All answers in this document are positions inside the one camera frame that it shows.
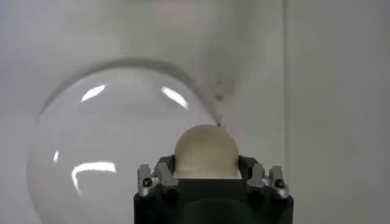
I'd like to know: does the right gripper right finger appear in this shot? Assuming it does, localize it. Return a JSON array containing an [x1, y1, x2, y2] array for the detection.
[[238, 154, 290, 200]]

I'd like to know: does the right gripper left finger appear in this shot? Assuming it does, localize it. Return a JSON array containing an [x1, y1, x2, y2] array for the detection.
[[136, 153, 180, 199]]

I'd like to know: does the white steamed baozi bun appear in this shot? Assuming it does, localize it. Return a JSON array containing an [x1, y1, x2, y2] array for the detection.
[[173, 124, 241, 180]]

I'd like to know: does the round white plate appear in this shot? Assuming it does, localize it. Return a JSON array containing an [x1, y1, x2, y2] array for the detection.
[[26, 57, 226, 224]]

